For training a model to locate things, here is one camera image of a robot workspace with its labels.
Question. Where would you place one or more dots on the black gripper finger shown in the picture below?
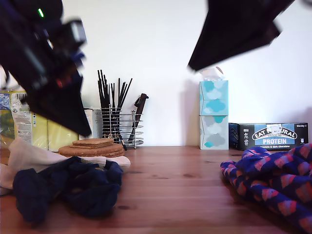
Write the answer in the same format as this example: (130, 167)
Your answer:
(248, 34)
(53, 109)
(75, 102)
(214, 24)

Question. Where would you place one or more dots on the navy dotted sock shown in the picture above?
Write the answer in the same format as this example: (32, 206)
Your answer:
(29, 195)
(97, 197)

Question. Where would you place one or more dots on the blue cupcake pattern sock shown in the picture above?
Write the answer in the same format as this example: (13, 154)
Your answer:
(268, 163)
(268, 202)

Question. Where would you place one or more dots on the white sock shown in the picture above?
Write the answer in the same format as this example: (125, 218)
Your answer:
(6, 180)
(26, 152)

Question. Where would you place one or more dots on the yellow kitchen roll pack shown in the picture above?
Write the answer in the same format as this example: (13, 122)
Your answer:
(39, 131)

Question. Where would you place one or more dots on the small white printed carton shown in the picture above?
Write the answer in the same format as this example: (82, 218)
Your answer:
(90, 126)

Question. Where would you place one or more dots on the pale grey carton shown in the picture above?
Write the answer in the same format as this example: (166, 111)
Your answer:
(97, 122)

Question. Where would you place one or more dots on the thin black stick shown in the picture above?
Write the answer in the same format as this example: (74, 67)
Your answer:
(124, 92)
(128, 88)
(105, 89)
(113, 96)
(100, 84)
(119, 91)

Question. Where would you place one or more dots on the square cork coaster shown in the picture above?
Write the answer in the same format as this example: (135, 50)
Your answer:
(97, 141)
(83, 145)

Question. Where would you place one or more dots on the white tissue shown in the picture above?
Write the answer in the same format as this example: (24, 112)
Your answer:
(212, 74)

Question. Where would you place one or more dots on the black pen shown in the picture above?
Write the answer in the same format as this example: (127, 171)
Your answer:
(123, 143)

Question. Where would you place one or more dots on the blue cloud tissue box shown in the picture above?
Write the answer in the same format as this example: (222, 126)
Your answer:
(214, 97)

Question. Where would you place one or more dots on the black protein bar box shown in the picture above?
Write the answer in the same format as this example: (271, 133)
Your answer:
(243, 136)

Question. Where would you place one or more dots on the grey cloud tissue box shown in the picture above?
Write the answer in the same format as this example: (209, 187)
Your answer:
(214, 134)

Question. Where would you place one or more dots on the arm grey camera box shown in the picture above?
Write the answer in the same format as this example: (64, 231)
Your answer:
(76, 34)

